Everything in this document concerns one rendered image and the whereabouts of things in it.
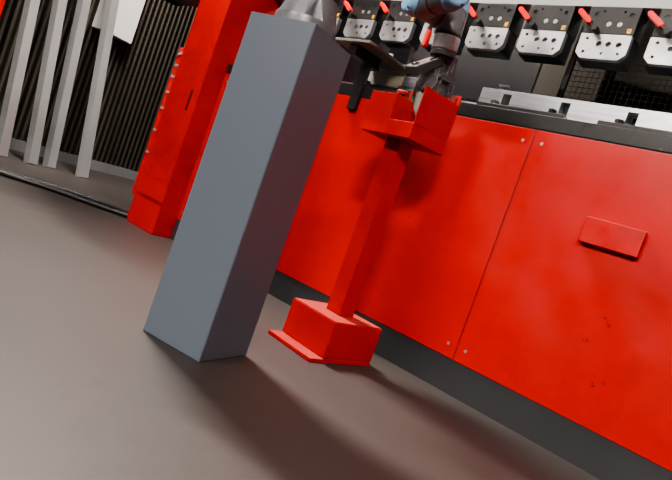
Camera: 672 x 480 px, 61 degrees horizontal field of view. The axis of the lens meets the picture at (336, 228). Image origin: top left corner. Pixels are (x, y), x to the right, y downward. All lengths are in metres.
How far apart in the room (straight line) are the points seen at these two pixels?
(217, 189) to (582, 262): 0.98
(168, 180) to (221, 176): 1.47
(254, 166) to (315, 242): 0.93
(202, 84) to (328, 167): 0.86
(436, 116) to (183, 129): 1.45
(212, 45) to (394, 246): 1.38
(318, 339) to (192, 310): 0.44
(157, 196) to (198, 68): 0.63
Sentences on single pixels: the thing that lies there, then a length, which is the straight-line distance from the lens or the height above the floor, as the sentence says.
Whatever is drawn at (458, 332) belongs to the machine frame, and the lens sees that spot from 1.79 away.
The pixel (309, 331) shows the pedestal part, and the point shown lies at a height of 0.06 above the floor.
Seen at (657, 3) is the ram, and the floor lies 1.28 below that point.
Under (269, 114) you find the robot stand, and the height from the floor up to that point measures 0.56.
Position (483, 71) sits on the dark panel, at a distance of 2.76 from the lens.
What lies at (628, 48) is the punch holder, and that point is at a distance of 1.95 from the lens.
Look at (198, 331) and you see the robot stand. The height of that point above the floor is 0.06.
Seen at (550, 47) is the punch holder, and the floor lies 1.12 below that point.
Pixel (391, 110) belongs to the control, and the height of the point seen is 0.73.
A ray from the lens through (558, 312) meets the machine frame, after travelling 1.68.
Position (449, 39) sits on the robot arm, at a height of 0.96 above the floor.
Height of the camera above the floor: 0.43
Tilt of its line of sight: 3 degrees down
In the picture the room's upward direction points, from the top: 19 degrees clockwise
